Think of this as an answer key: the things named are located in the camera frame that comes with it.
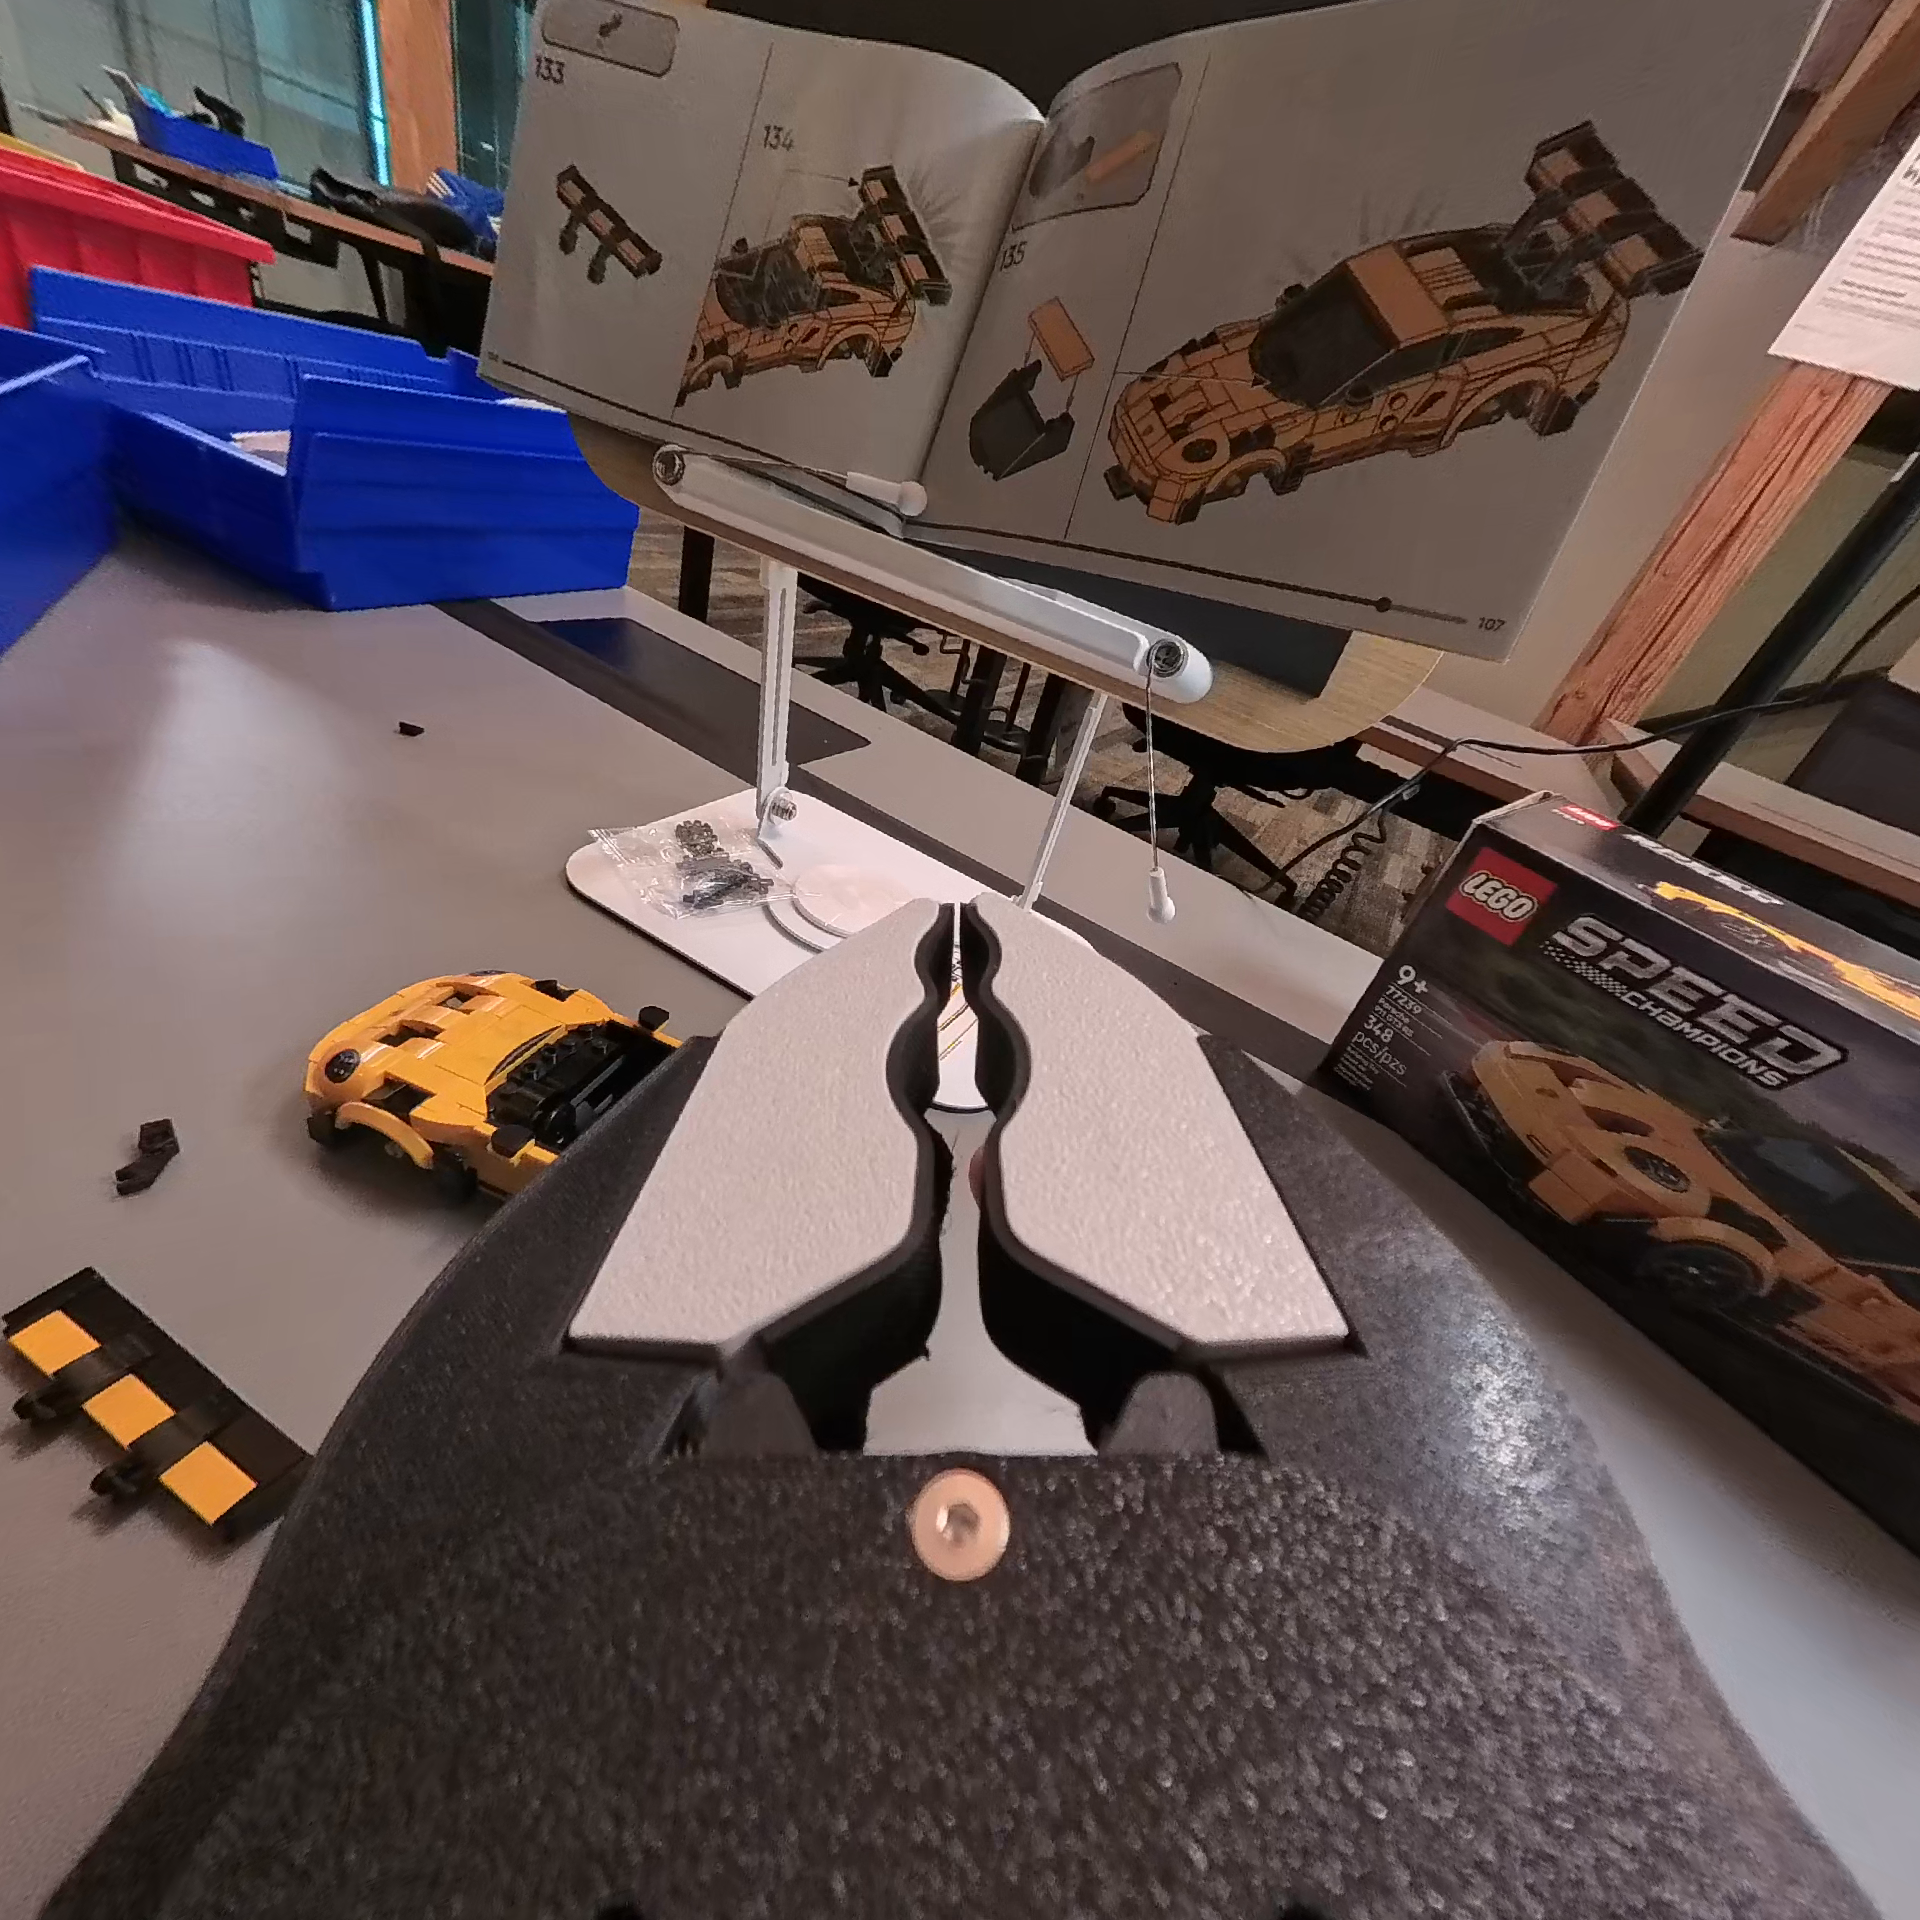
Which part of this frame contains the plastic bag of lego parts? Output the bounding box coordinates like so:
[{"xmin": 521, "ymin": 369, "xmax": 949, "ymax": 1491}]
[{"xmin": 600, "ymin": 818, "xmax": 781, "ymax": 920}]

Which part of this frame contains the white paper notice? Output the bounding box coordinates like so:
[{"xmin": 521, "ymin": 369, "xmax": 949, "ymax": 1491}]
[{"xmin": 1765, "ymin": 135, "xmax": 1920, "ymax": 387}]

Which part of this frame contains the yellow lego car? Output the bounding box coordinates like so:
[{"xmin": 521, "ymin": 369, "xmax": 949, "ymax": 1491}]
[{"xmin": 303, "ymin": 973, "xmax": 686, "ymax": 1206}]

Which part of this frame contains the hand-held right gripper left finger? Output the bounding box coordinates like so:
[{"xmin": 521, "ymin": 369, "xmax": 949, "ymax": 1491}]
[{"xmin": 568, "ymin": 897, "xmax": 964, "ymax": 1451}]

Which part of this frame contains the yellow black lego spoiler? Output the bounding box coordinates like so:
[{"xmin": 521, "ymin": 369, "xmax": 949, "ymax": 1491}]
[{"xmin": 0, "ymin": 1265, "xmax": 315, "ymax": 1547}]

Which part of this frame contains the white book stand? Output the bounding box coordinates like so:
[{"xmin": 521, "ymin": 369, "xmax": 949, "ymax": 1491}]
[{"xmin": 568, "ymin": 398, "xmax": 1445, "ymax": 1006}]

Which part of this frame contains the red storage bin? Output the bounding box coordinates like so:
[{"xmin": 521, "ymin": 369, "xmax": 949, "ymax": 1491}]
[{"xmin": 0, "ymin": 142, "xmax": 279, "ymax": 335}]

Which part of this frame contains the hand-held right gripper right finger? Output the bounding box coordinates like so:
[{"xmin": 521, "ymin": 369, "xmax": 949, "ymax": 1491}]
[{"xmin": 960, "ymin": 895, "xmax": 1351, "ymax": 1456}]

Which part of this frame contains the lego set box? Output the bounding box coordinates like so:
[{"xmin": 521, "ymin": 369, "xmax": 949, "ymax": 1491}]
[{"xmin": 1313, "ymin": 794, "xmax": 1920, "ymax": 1554}]

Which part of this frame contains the black metal pole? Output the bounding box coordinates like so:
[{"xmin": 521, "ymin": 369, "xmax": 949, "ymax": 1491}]
[{"xmin": 1625, "ymin": 453, "xmax": 1920, "ymax": 841}]

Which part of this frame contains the lego instruction booklet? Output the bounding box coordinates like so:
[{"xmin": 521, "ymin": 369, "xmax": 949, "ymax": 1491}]
[{"xmin": 479, "ymin": 0, "xmax": 1836, "ymax": 668}]

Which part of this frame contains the black cable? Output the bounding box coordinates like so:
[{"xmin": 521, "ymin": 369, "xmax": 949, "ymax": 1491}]
[{"xmin": 1288, "ymin": 673, "xmax": 1854, "ymax": 910}]

